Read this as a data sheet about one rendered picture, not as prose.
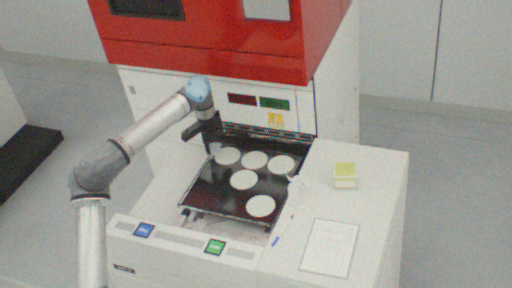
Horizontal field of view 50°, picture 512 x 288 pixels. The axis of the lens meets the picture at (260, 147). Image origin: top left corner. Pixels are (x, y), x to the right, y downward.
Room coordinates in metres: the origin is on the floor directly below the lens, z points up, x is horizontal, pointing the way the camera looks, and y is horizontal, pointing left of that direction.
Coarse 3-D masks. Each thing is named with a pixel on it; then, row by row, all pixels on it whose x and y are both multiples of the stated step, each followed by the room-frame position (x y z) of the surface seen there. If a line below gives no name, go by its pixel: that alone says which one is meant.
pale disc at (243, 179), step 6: (234, 174) 1.50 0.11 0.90; (240, 174) 1.50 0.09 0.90; (246, 174) 1.49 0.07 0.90; (252, 174) 1.49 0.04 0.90; (234, 180) 1.47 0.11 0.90; (240, 180) 1.46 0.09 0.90; (246, 180) 1.46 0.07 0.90; (252, 180) 1.45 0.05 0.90; (234, 186) 1.44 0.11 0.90; (240, 186) 1.43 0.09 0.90; (246, 186) 1.43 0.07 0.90
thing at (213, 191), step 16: (224, 144) 1.68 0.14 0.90; (240, 160) 1.57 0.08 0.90; (208, 176) 1.51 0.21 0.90; (224, 176) 1.50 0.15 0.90; (272, 176) 1.46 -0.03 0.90; (192, 192) 1.44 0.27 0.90; (208, 192) 1.43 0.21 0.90; (224, 192) 1.42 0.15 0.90; (240, 192) 1.40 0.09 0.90; (256, 192) 1.39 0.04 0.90; (272, 192) 1.38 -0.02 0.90; (208, 208) 1.35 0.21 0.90; (224, 208) 1.34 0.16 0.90; (240, 208) 1.32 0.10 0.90
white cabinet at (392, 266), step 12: (396, 228) 1.23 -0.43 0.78; (396, 240) 1.25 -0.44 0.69; (396, 252) 1.27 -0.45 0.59; (108, 264) 1.27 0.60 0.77; (120, 264) 1.25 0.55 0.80; (396, 264) 1.29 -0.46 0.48; (120, 276) 1.26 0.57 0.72; (132, 276) 1.23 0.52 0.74; (144, 276) 1.21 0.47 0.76; (156, 276) 1.18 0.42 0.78; (168, 276) 1.16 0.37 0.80; (384, 276) 1.04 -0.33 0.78; (396, 276) 1.31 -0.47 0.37
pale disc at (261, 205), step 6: (252, 198) 1.36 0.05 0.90; (258, 198) 1.36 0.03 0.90; (264, 198) 1.35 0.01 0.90; (270, 198) 1.35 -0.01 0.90; (252, 204) 1.33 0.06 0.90; (258, 204) 1.33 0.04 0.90; (264, 204) 1.33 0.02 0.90; (270, 204) 1.32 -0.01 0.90; (252, 210) 1.31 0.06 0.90; (258, 210) 1.30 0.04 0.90; (264, 210) 1.30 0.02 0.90; (270, 210) 1.29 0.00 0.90; (258, 216) 1.27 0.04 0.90
